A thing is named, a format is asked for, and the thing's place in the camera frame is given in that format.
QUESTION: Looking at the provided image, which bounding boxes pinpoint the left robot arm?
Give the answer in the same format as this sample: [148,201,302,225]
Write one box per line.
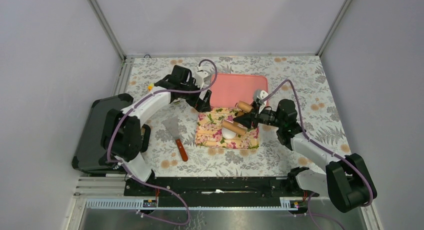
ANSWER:
[100,65,212,196]

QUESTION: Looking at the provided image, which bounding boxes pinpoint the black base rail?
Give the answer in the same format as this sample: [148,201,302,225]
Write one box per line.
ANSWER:
[123,176,311,211]

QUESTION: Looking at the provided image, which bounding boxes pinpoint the floral cutting board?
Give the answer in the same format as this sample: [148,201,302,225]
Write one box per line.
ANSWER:
[194,107,260,150]

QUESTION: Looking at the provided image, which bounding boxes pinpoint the metal scraper red handle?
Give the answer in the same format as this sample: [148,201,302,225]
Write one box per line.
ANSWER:
[162,116,189,162]

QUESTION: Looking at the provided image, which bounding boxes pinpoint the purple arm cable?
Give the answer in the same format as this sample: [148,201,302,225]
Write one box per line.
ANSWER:
[105,58,219,227]
[263,78,375,230]

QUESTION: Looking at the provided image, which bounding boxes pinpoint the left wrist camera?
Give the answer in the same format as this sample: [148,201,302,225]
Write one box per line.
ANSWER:
[192,66,211,89]

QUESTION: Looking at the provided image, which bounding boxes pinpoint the black case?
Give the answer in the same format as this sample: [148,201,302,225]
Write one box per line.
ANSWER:
[71,93,151,175]

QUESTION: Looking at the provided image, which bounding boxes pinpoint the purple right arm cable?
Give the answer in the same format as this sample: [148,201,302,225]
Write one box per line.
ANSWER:
[263,78,375,230]

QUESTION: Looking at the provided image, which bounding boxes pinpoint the white dough ball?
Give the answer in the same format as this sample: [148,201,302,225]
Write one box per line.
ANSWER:
[221,128,237,140]

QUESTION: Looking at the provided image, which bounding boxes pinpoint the orange green toy block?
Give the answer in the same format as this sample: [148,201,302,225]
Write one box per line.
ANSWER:
[147,83,155,92]

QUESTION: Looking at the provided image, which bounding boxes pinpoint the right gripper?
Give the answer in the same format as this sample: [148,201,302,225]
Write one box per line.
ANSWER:
[232,100,284,130]

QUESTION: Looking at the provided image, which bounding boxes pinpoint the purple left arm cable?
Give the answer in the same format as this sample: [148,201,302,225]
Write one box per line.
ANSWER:
[105,58,219,227]

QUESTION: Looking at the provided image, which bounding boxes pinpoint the pink plastic tray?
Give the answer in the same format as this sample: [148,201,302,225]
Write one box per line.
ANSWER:
[210,73,268,108]

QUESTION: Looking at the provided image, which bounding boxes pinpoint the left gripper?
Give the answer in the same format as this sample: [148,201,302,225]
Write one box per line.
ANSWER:
[180,77,212,112]

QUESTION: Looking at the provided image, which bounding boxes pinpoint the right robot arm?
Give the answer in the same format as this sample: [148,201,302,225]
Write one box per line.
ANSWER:
[234,99,378,213]

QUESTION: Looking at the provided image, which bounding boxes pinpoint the wooden double-ended roller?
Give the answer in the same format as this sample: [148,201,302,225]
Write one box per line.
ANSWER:
[221,101,254,139]

